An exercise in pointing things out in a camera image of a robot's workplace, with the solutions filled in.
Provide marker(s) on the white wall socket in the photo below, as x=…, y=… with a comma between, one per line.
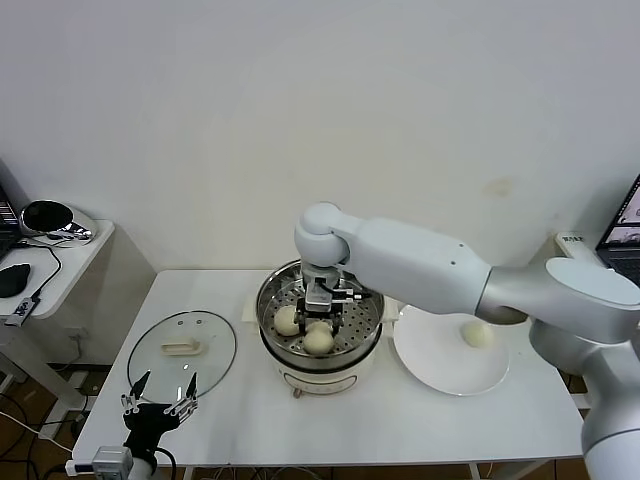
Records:
x=79, y=336

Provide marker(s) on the grey usb hub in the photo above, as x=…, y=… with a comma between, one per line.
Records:
x=21, y=311

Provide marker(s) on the grey laptop with lit screen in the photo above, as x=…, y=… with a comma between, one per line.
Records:
x=622, y=235

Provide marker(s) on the white round plate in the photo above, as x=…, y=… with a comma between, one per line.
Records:
x=440, y=360

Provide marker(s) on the white work table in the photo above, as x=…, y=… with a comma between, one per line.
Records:
x=350, y=435

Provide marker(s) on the perforated steel steamer basket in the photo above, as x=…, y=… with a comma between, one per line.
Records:
x=272, y=300

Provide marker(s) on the black computer mouse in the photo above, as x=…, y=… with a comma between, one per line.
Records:
x=14, y=280

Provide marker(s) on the white electric cooker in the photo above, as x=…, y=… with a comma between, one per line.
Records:
x=320, y=382

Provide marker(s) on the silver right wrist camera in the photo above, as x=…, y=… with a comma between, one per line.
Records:
x=319, y=296

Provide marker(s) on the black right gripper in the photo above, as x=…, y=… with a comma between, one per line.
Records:
x=320, y=316

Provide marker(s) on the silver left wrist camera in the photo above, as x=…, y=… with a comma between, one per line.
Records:
x=112, y=459

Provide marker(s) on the glass pot lid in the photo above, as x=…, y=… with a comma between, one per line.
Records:
x=210, y=360

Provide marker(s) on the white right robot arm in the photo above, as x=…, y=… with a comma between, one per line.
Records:
x=410, y=260

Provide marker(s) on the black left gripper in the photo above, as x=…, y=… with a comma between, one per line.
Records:
x=147, y=420

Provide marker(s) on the silver black headset device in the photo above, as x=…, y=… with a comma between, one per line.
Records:
x=47, y=217

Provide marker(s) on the small printed label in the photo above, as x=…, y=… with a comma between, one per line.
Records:
x=573, y=239

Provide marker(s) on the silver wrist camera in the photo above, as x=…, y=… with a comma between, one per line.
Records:
x=112, y=459
x=319, y=296

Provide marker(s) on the white steamed baozi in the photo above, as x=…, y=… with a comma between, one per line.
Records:
x=286, y=321
x=318, y=341
x=477, y=334

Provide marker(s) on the dark laptop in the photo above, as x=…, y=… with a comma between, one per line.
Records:
x=6, y=225

